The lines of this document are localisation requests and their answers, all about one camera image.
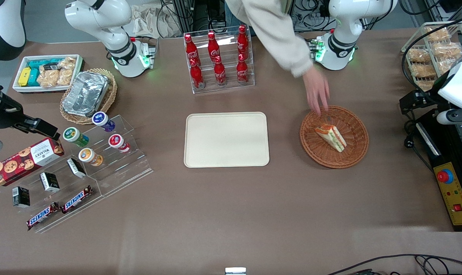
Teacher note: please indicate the clear bag of crackers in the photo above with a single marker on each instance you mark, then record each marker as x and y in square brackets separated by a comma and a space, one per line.
[68, 63]
[65, 76]
[47, 78]

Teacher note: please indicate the silver foil tray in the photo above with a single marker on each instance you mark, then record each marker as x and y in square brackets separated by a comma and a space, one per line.
[86, 93]

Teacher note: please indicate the cream rectangular tray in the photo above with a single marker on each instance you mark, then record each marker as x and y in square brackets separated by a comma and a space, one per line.
[226, 139]

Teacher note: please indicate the triangular sandwich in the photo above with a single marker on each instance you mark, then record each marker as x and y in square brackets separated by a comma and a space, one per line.
[332, 137]

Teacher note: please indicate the wrapped bread packet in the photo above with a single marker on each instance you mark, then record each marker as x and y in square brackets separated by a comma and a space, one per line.
[420, 55]
[425, 84]
[448, 50]
[423, 71]
[446, 65]
[438, 34]

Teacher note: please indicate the green lid yogurt cup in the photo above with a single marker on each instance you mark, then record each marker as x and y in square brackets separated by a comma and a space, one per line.
[73, 135]

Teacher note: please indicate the white rectangular snack box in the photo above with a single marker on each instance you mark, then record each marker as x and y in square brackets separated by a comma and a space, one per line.
[18, 88]

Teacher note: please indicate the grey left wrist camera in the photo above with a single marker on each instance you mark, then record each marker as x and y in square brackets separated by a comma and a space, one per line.
[454, 116]

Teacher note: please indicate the clear acrylic bottle rack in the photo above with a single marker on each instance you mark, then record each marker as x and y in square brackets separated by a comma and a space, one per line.
[250, 84]

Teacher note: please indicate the yellow snack packet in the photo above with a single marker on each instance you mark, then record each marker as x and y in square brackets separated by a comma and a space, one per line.
[24, 76]

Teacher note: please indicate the yellow emergency stop control box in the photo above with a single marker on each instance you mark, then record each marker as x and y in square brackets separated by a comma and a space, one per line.
[454, 194]

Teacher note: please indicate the oval light wicker basket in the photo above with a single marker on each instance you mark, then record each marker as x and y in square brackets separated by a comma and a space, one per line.
[110, 95]

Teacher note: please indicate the red Walkers cookie box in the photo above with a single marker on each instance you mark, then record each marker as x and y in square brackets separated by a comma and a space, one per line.
[24, 160]

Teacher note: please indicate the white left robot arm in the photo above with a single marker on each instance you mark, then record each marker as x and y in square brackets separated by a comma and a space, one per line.
[343, 38]

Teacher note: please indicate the Snickers bar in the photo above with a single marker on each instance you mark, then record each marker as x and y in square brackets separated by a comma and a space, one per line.
[77, 199]
[42, 216]

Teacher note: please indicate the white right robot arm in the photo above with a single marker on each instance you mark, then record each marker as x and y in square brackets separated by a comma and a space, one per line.
[116, 38]

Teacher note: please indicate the red lid yogurt cup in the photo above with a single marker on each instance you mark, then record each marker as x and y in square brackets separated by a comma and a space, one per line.
[117, 142]

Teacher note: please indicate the small black chocolate box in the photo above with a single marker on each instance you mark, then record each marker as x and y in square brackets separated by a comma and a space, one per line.
[49, 182]
[76, 168]
[21, 197]

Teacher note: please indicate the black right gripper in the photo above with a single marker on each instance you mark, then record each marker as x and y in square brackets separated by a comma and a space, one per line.
[5, 114]

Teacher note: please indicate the red cola bottle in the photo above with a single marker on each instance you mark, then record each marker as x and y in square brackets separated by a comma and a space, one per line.
[196, 76]
[219, 72]
[242, 44]
[213, 47]
[242, 70]
[191, 51]

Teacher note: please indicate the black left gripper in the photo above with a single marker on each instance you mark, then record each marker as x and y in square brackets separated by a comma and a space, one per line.
[425, 98]

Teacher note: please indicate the teal snack packet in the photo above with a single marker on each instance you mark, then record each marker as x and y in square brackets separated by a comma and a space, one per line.
[36, 65]

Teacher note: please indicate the round brown wicker basket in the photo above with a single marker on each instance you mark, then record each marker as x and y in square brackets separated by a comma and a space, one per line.
[353, 151]

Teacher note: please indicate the clear acrylic chocolate stand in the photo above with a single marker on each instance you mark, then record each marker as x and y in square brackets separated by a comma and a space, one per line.
[62, 206]

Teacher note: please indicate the black appliance base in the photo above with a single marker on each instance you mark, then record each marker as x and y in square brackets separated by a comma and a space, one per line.
[441, 152]

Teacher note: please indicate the purple lid yogurt cup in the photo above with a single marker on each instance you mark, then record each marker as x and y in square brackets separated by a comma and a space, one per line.
[101, 119]

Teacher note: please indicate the forearm in cream sleeve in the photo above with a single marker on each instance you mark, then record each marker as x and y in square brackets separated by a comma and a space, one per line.
[271, 30]

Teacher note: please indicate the orange lid yogurt cup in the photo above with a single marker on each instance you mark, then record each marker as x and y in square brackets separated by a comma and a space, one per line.
[87, 156]

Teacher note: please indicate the person's bare hand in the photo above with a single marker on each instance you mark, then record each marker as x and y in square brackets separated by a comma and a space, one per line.
[316, 89]

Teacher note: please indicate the grey connector box green light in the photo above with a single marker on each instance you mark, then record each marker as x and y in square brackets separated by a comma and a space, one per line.
[147, 53]
[318, 49]

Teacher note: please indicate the clear acrylic cup stand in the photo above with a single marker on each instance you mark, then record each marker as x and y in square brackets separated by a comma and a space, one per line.
[131, 168]

